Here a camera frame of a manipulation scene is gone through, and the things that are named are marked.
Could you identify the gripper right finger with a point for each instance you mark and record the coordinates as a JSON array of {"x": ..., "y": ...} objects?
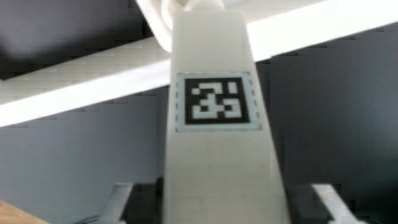
[{"x": 317, "y": 205}]

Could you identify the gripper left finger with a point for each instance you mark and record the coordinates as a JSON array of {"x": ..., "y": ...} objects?
[{"x": 134, "y": 205}]

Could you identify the white leg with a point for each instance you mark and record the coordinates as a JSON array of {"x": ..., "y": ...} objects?
[{"x": 222, "y": 184}]

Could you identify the white front fence bar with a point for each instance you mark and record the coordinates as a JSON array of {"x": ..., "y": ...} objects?
[{"x": 89, "y": 83}]

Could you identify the white desk top tray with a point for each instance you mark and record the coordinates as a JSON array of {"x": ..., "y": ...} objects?
[{"x": 158, "y": 10}]

